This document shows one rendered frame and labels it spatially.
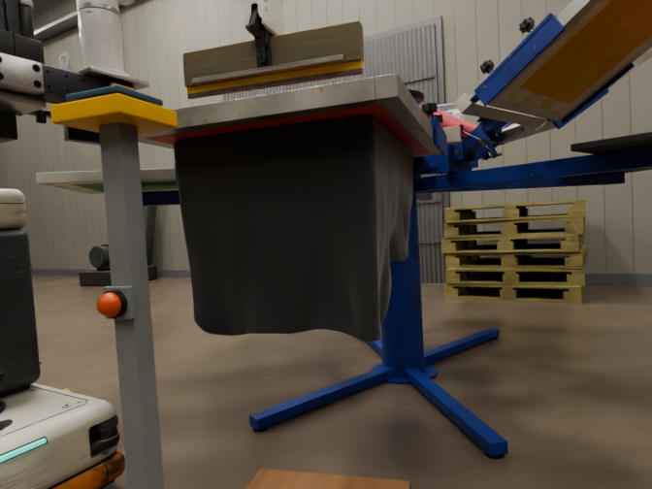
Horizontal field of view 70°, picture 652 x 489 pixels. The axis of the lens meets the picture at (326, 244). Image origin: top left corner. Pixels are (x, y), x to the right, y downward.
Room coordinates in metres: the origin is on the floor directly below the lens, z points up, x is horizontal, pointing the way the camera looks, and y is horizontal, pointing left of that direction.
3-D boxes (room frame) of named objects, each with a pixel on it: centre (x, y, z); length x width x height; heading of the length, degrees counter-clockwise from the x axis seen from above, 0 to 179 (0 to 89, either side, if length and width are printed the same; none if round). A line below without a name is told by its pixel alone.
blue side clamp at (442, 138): (1.36, -0.33, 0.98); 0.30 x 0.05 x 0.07; 160
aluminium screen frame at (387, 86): (1.23, 0.01, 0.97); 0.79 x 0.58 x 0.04; 160
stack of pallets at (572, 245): (4.21, -1.73, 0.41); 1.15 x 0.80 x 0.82; 59
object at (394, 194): (1.11, -0.16, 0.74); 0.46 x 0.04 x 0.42; 160
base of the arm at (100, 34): (1.17, 0.54, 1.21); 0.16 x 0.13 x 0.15; 59
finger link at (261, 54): (0.96, 0.11, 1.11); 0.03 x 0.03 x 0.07; 70
